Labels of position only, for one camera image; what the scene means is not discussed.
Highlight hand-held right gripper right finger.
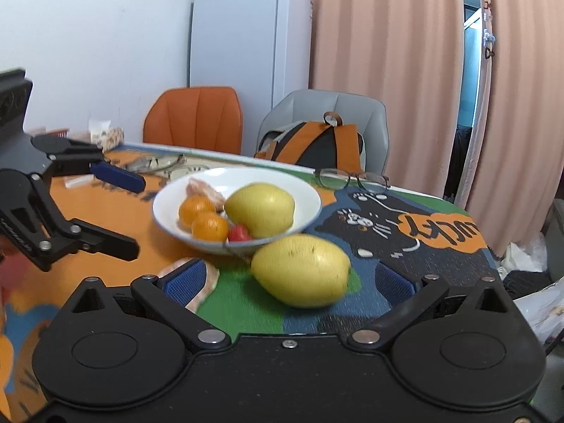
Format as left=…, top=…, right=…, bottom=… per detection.
left=347, top=261, right=513, bottom=351

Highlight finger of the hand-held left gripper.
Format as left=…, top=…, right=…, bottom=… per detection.
left=0, top=168, right=141, bottom=272
left=30, top=134, right=147, bottom=193

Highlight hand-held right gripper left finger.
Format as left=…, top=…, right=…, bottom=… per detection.
left=66, top=260, right=232, bottom=353

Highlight peeled mandarin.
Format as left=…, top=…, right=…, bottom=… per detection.
left=157, top=257, right=220, bottom=314
left=185, top=177, right=226, bottom=212

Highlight orange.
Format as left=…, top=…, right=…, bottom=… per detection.
left=178, top=196, right=217, bottom=229
left=191, top=211, right=230, bottom=243

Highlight yellow pomelo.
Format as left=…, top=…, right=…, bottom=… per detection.
left=250, top=234, right=352, bottom=309
left=224, top=182, right=296, bottom=239

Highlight white ceramic bowl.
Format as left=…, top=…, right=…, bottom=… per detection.
left=152, top=166, right=323, bottom=257

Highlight patterned small pouch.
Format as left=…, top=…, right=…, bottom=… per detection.
left=101, top=126, right=126, bottom=150

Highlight white tissue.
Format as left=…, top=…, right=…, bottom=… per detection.
left=87, top=118, right=112, bottom=146

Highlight orange chair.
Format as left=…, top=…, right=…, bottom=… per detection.
left=143, top=86, right=244, bottom=156

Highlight black cloth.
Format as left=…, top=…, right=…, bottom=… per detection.
left=501, top=270, right=552, bottom=302

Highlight white plastic bag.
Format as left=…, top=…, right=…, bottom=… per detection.
left=512, top=277, right=564, bottom=342
left=497, top=233, right=548, bottom=274

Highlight orange and black backpack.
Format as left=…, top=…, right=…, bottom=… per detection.
left=254, top=111, right=365, bottom=171

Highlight grey sofa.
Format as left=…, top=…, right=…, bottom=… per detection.
left=546, top=198, right=564, bottom=270

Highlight grey chair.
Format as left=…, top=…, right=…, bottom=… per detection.
left=256, top=89, right=390, bottom=173

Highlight white fridge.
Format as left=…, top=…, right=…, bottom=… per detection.
left=189, top=0, right=313, bottom=112

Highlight pink curtain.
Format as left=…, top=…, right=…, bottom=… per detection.
left=466, top=0, right=564, bottom=257
left=286, top=0, right=465, bottom=212

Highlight curtain hook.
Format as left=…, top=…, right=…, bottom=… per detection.
left=481, top=29, right=497, bottom=61

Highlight thin frame glasses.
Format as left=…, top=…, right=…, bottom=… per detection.
left=124, top=153, right=186, bottom=174

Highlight black frame glasses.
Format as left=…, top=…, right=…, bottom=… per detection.
left=313, top=167, right=391, bottom=193

